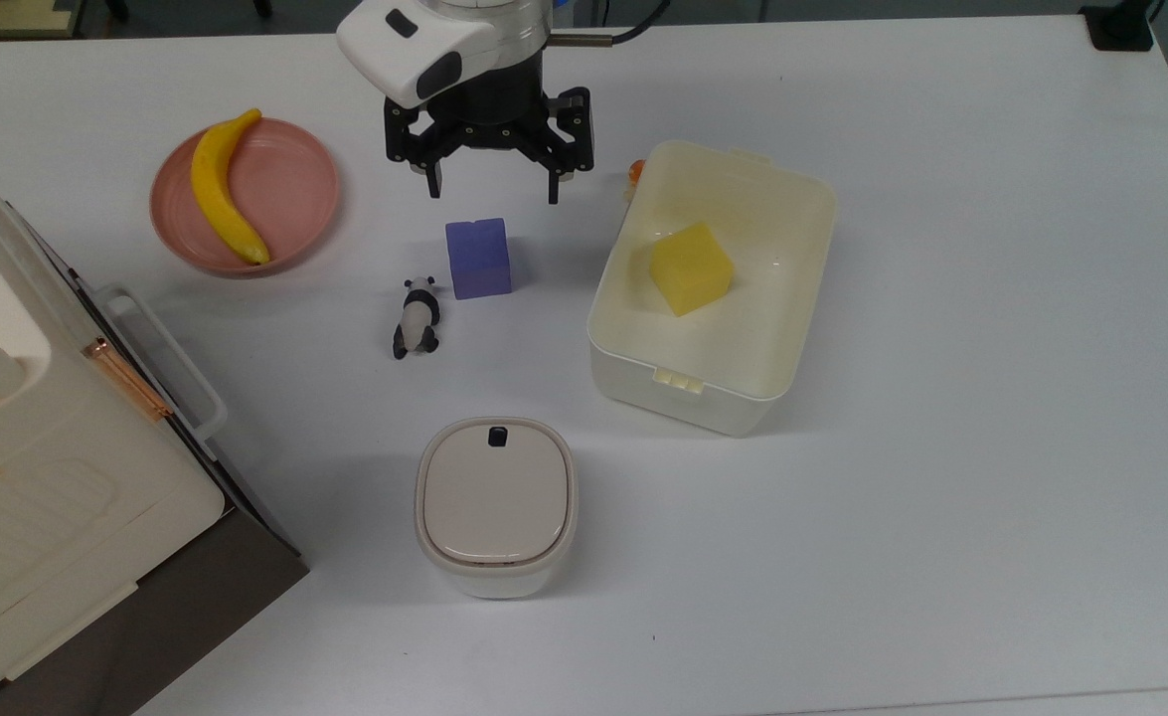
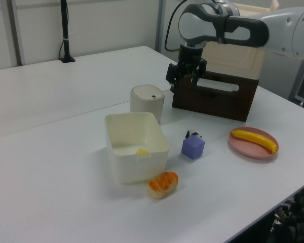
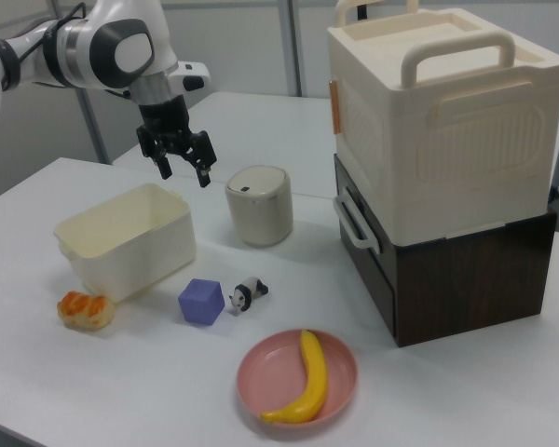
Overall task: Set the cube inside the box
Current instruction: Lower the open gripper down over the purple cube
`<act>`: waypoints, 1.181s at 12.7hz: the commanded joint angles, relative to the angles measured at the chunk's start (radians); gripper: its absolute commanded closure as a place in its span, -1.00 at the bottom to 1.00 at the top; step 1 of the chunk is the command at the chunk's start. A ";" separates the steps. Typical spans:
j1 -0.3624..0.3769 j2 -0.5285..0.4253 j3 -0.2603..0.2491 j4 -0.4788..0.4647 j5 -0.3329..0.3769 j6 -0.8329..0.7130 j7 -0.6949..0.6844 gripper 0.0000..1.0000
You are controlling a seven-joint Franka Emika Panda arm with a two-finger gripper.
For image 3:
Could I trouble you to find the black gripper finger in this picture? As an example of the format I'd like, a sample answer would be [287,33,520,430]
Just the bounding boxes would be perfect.
[142,137,174,181]
[182,130,217,189]

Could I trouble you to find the dark wooden drawer cabinet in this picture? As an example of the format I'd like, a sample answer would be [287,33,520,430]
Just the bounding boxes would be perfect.
[333,153,558,349]

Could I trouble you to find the white drawer handle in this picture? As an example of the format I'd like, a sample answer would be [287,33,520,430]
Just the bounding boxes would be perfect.
[333,194,383,255]

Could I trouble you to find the cream open plastic box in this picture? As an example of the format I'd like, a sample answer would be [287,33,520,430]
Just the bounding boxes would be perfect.
[52,183,198,304]

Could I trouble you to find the beige cylindrical lidded bin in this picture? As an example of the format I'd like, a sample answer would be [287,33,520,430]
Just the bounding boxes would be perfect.
[225,164,294,248]

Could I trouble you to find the purple cube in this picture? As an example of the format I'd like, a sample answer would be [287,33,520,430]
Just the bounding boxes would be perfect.
[177,278,226,327]

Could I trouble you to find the cream plastic container with handle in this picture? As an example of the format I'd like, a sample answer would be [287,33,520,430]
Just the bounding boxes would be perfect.
[326,0,559,247]

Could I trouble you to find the pink plate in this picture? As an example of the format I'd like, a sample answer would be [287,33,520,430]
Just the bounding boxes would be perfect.
[236,328,359,427]

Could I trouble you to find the panda toy figure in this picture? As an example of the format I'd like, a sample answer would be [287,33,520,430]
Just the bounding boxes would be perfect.
[228,276,270,315]

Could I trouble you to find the yellow toy banana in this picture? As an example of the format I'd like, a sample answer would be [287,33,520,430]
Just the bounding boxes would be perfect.
[260,329,330,425]

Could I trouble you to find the toy bread croissant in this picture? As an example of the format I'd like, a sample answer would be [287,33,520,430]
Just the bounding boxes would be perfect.
[57,291,116,331]

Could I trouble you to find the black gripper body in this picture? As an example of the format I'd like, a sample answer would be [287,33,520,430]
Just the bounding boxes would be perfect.
[136,95,197,157]

